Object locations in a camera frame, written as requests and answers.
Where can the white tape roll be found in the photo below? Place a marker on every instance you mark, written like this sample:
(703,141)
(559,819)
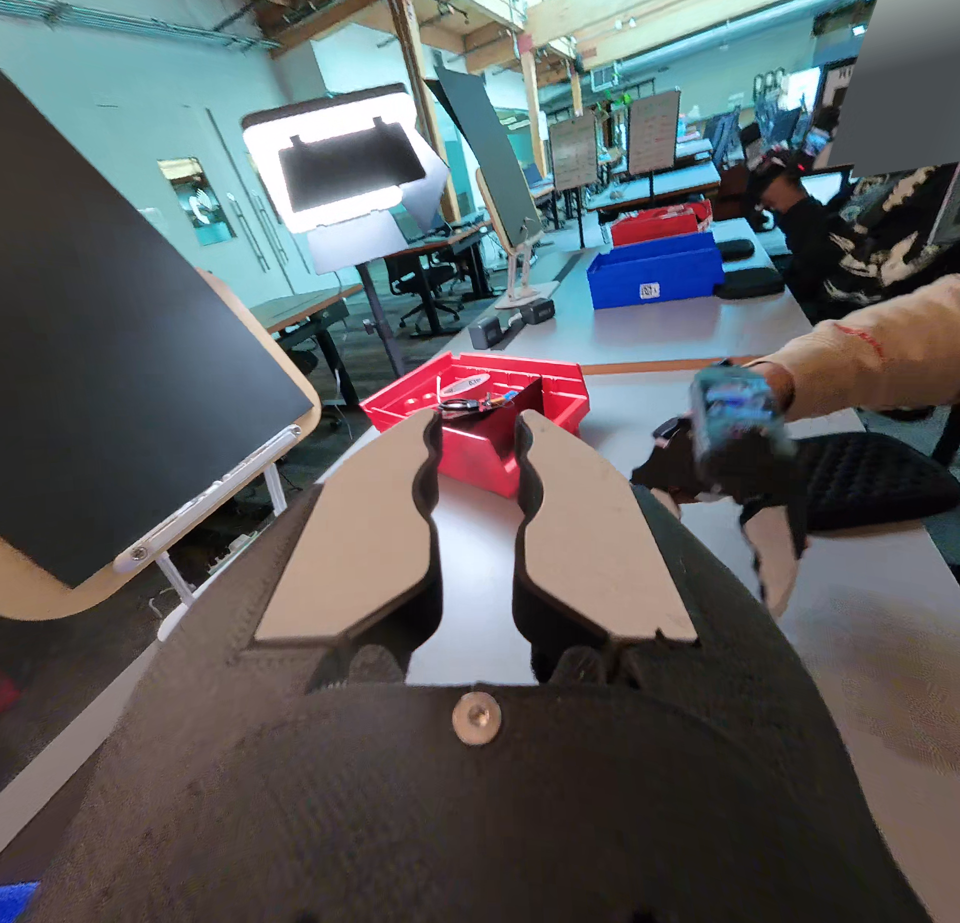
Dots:
(469,384)

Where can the black bin divider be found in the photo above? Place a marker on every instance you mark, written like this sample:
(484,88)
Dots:
(499,424)

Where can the wooden top desk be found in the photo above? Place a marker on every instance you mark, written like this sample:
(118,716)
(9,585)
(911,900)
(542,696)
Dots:
(300,308)

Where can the black textured pad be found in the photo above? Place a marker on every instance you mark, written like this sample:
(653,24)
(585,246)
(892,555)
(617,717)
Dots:
(870,480)

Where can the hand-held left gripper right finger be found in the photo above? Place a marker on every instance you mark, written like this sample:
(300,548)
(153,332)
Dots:
(600,548)

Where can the black light stand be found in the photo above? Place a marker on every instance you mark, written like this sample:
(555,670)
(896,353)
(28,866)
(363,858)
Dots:
(379,315)

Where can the person's right forearm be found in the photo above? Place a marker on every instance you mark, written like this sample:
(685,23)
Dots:
(877,345)

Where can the black zip case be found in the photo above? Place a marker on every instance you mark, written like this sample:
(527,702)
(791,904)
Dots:
(735,250)
(750,283)

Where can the whiteboard on stand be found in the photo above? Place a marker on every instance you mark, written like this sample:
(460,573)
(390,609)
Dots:
(654,132)
(574,154)

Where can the white board stand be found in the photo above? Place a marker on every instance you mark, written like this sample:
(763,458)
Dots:
(217,480)

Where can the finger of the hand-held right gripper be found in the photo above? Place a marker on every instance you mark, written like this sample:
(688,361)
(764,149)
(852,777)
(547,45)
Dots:
(772,555)

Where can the grey dumbbell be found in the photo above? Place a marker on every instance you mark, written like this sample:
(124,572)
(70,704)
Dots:
(510,323)

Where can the black office chair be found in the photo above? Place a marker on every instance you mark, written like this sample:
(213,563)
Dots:
(424,293)

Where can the black faced wooden board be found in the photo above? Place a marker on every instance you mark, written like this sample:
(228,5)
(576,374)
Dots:
(135,338)
(487,158)

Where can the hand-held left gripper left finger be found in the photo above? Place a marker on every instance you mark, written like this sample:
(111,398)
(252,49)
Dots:
(352,548)

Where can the red divided plastic bin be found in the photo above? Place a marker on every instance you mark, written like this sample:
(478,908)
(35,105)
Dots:
(480,454)

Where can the wooden board stand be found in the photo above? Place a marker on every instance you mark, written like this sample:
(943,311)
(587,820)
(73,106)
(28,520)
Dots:
(525,278)

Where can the softbox light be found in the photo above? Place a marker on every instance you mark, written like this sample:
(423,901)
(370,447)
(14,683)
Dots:
(345,165)

